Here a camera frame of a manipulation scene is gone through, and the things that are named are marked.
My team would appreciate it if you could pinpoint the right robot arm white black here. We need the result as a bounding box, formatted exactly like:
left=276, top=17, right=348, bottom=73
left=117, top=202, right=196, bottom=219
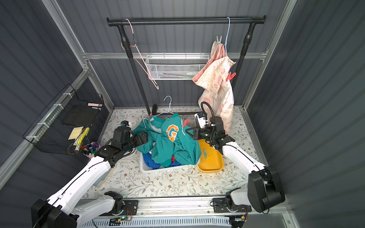
left=185, top=113, right=286, bottom=213

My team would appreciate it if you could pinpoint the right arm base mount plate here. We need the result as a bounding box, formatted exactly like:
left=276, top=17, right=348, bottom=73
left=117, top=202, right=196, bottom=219
left=210, top=197, right=252, bottom=213

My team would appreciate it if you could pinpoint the blue red white jacket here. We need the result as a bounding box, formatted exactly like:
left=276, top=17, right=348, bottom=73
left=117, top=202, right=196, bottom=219
left=142, top=153, right=181, bottom=170

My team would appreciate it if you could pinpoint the white perforated laundry basket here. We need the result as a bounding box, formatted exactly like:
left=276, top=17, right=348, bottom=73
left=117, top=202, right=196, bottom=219
left=139, top=154, right=194, bottom=173

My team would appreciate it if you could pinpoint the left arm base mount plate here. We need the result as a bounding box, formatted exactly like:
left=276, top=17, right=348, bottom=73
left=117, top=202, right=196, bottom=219
left=101, top=200, right=139, bottom=216

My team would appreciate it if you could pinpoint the pink wire hanger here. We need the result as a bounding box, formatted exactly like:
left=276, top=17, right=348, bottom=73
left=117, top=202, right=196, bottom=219
left=125, top=19, right=159, bottom=90

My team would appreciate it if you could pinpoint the green jacket orange letter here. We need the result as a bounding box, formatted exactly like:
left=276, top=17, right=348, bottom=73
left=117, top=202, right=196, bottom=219
left=133, top=113, right=201, bottom=168

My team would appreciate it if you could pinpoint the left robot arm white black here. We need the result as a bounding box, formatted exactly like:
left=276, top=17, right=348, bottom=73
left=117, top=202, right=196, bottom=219
left=31, top=124, right=148, bottom=228

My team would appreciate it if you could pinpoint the black wire mesh basket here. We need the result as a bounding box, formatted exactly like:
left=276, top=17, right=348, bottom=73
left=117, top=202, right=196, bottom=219
left=23, top=85, right=109, bottom=155

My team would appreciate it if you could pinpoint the white mesh hanging cup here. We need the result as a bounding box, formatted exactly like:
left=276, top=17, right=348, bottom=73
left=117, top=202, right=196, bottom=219
left=145, top=53, right=210, bottom=80

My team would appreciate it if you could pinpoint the teal clothespin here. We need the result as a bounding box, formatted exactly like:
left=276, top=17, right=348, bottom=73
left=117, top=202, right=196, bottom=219
left=203, top=149, right=208, bottom=159

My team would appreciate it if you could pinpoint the yellow plastic tray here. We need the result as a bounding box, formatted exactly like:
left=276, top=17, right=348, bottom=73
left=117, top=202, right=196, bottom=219
left=197, top=140, right=224, bottom=173

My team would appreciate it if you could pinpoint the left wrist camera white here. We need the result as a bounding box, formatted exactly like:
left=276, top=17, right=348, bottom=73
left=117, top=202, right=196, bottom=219
left=120, top=120, right=132, bottom=128

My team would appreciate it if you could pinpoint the yellow sticky notepad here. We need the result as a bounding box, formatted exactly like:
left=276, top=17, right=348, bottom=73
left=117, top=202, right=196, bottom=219
left=68, top=127, right=84, bottom=140

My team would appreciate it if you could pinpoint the black clothes rack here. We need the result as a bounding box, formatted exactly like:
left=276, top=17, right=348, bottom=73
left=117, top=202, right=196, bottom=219
left=106, top=16, right=267, bottom=115

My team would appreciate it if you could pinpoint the pink floral garment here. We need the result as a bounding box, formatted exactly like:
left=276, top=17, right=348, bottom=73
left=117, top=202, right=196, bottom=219
left=192, top=41, right=236, bottom=134

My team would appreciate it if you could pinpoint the pink pen cup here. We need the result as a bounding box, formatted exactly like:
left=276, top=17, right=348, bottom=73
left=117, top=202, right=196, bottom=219
left=80, top=142, right=100, bottom=159

